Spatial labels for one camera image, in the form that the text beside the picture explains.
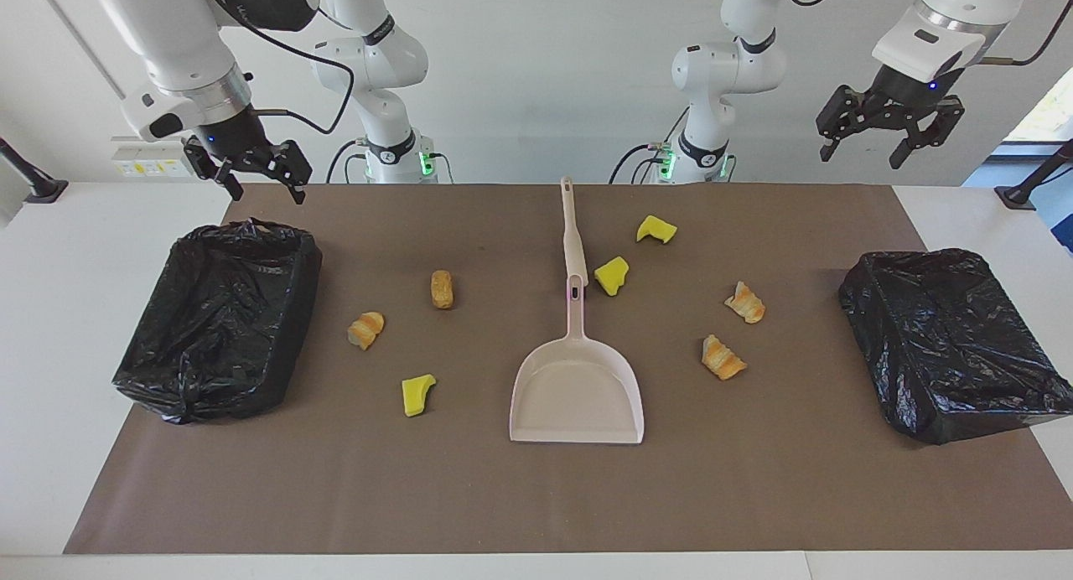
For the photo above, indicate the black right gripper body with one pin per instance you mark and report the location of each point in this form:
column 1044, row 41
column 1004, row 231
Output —
column 236, row 137

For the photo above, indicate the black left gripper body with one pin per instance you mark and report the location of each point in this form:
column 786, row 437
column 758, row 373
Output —
column 909, row 87

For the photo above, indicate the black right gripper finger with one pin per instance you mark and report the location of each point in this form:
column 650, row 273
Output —
column 209, row 165
column 292, row 165

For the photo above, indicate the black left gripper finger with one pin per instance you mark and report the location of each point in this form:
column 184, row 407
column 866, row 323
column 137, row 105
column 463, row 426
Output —
column 842, row 111
column 937, row 126

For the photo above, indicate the brown bread roll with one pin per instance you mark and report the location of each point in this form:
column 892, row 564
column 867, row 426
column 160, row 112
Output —
column 442, row 288

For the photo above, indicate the croissant piece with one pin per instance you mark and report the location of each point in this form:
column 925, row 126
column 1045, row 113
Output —
column 365, row 329
column 745, row 303
column 723, row 359

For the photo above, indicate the yellow sponge piece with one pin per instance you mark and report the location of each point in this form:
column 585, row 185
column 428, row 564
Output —
column 417, row 396
column 612, row 276
column 654, row 228

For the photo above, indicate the beige hand brush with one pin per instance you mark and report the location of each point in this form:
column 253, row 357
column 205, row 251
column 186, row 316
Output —
column 572, row 245

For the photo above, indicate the beige plastic dustpan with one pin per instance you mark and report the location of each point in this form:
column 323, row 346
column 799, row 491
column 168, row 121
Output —
column 578, row 396

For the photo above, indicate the black bag lined bin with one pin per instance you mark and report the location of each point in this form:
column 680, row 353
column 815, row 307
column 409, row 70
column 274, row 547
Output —
column 947, row 345
column 209, row 328

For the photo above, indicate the black clamp stand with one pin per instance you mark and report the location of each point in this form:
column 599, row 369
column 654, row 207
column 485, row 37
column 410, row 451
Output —
column 1018, row 196
column 42, row 188

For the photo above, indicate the bright window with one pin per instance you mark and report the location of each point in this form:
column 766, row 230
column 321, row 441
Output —
column 1048, row 115

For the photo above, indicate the brown table mat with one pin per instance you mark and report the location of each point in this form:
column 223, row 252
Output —
column 503, row 496

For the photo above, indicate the white wall socket box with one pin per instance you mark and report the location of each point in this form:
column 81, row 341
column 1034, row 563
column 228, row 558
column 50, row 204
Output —
column 142, row 166

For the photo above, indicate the white wall conduit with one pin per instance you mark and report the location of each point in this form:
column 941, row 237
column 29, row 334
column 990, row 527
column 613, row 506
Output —
column 84, row 48

